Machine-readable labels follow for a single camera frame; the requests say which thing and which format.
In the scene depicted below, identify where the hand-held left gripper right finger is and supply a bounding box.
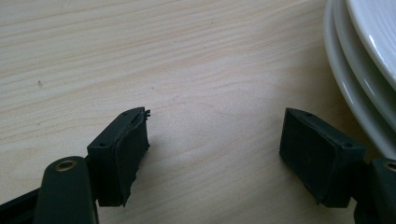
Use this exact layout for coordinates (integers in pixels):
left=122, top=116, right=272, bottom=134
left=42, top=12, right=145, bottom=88
left=278, top=107, right=367, bottom=209

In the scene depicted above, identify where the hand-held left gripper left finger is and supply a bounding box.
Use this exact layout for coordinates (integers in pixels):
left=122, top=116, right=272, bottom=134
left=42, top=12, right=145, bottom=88
left=86, top=106, right=151, bottom=208

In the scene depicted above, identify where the white plate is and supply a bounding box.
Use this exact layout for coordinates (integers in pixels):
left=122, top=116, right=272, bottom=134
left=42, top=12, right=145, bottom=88
left=332, top=0, right=396, bottom=133
left=322, top=0, right=396, bottom=161
left=345, top=0, right=396, bottom=91

